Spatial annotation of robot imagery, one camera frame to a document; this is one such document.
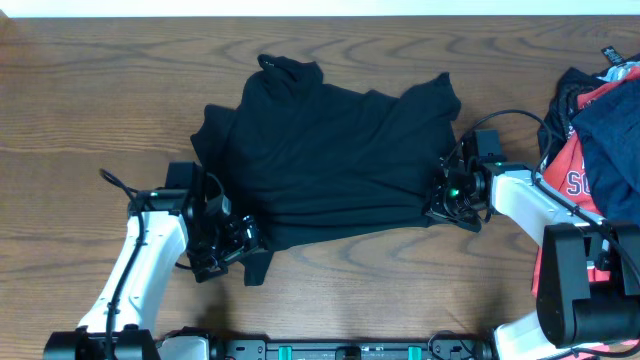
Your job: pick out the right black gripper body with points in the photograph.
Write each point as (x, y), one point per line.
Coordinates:
(454, 204)

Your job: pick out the red printed shirt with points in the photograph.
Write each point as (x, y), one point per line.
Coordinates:
(566, 173)

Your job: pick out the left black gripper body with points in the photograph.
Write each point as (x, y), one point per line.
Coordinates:
(224, 244)

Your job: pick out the navy blue shirt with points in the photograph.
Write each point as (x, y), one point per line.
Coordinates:
(608, 130)

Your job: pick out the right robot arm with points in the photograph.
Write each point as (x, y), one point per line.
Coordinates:
(588, 284)

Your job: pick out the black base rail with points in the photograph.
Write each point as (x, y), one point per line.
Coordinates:
(350, 351)

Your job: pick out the black polo shirt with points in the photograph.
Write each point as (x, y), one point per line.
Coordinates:
(314, 162)

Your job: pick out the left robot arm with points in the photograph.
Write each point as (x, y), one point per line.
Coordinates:
(190, 216)

